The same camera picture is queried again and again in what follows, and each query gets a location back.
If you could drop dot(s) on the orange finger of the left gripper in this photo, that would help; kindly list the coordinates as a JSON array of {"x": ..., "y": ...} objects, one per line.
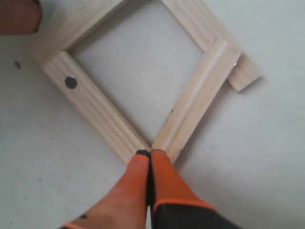
[{"x": 20, "y": 17}]

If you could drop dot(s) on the plain wooden stick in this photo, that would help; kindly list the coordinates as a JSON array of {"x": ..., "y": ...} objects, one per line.
[{"x": 70, "y": 28}]

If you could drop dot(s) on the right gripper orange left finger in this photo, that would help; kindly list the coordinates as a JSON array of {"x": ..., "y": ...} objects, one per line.
[{"x": 125, "y": 205}]

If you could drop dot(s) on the grooved wood block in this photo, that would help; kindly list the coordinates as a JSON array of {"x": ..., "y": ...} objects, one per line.
[{"x": 208, "y": 78}]

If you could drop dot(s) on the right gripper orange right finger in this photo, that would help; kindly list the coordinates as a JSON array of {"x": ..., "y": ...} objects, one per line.
[{"x": 175, "y": 205}]

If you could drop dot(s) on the wooden stick with two holes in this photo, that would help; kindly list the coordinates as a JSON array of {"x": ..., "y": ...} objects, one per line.
[{"x": 81, "y": 91}]

